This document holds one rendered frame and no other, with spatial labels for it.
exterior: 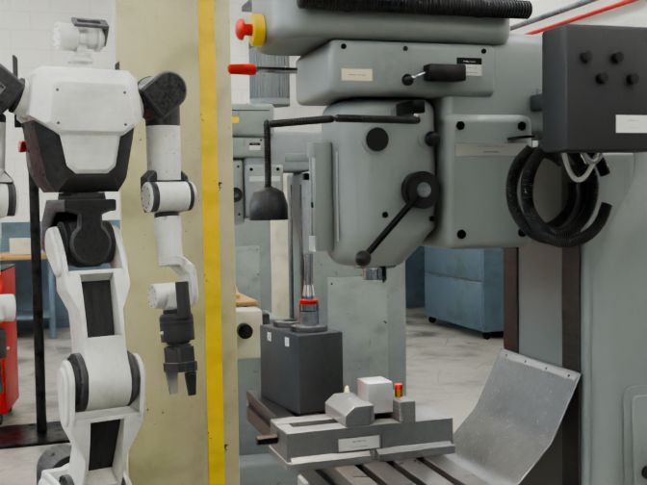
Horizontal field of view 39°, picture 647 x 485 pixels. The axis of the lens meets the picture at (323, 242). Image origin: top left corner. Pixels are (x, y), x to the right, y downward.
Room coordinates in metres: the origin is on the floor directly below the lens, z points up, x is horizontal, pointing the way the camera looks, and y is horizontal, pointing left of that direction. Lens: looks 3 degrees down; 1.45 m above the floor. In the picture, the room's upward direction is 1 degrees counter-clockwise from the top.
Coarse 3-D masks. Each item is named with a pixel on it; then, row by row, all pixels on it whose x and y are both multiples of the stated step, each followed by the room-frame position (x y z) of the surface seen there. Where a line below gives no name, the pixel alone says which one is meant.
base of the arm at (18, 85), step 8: (0, 64) 2.16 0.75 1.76; (0, 72) 2.16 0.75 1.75; (8, 72) 2.17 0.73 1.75; (0, 80) 2.16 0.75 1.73; (8, 80) 2.17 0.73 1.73; (16, 80) 2.18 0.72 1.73; (0, 88) 2.16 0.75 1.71; (8, 88) 2.17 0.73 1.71; (16, 88) 2.18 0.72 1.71; (0, 96) 2.16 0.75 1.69; (8, 96) 2.17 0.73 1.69; (16, 96) 2.20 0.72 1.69; (0, 104) 2.16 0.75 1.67; (8, 104) 2.17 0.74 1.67; (0, 112) 2.16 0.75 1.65
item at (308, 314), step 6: (300, 306) 2.20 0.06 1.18; (306, 306) 2.19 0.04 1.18; (312, 306) 2.19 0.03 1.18; (318, 306) 2.21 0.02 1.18; (300, 312) 2.20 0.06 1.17; (306, 312) 2.19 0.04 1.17; (312, 312) 2.19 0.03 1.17; (318, 312) 2.21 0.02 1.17; (300, 318) 2.20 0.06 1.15; (306, 318) 2.19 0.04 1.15; (312, 318) 2.19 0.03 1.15; (318, 318) 2.21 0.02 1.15; (300, 324) 2.20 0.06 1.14; (306, 324) 2.19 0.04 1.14; (312, 324) 2.19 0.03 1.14; (318, 324) 2.21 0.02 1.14
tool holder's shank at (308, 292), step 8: (304, 256) 2.21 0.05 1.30; (312, 256) 2.21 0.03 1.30; (304, 264) 2.21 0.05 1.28; (312, 264) 2.21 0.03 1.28; (304, 272) 2.21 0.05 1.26; (312, 272) 2.21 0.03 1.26; (304, 280) 2.21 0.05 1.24; (312, 280) 2.21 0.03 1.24; (304, 288) 2.21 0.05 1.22; (312, 288) 2.21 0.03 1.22; (304, 296) 2.21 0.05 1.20; (312, 296) 2.21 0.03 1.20
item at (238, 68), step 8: (232, 64) 1.82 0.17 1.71; (240, 64) 1.83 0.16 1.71; (248, 64) 1.83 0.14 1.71; (232, 72) 1.83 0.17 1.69; (240, 72) 1.83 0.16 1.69; (248, 72) 1.83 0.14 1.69; (256, 72) 1.85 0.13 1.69; (264, 72) 1.85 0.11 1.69; (272, 72) 1.85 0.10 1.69; (280, 72) 1.86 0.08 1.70; (288, 72) 1.86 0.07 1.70; (296, 72) 1.87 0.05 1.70
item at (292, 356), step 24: (264, 336) 2.30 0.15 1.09; (288, 336) 2.18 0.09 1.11; (312, 336) 2.15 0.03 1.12; (336, 336) 2.18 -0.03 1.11; (264, 360) 2.30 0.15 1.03; (288, 360) 2.18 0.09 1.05; (312, 360) 2.15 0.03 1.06; (336, 360) 2.18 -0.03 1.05; (264, 384) 2.31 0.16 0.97; (288, 384) 2.18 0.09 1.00; (312, 384) 2.15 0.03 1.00; (336, 384) 2.18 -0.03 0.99; (288, 408) 2.19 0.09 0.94; (312, 408) 2.15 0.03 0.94
